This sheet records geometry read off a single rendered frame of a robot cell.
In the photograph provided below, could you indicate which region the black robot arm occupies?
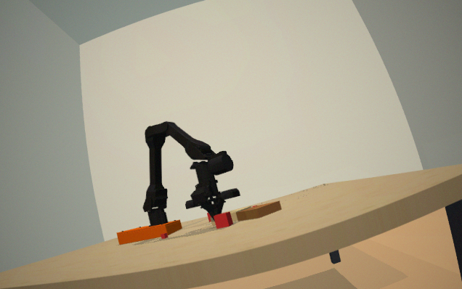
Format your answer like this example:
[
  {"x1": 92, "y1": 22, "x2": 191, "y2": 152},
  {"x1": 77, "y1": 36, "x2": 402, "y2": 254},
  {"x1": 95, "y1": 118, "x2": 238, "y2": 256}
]
[{"x1": 143, "y1": 121, "x2": 233, "y2": 227}]

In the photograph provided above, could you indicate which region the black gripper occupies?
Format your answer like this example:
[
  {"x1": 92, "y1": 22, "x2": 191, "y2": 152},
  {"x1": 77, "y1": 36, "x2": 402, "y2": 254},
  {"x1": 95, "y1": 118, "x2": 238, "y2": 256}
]
[{"x1": 185, "y1": 177, "x2": 240, "y2": 221}]

